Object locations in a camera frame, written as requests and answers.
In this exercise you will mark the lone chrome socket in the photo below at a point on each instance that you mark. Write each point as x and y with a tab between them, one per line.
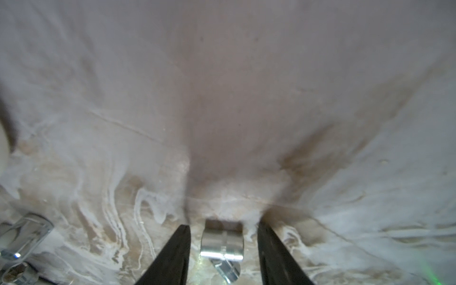
222	240

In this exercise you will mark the white plastic storage box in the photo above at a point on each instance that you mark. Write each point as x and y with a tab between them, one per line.
4	149

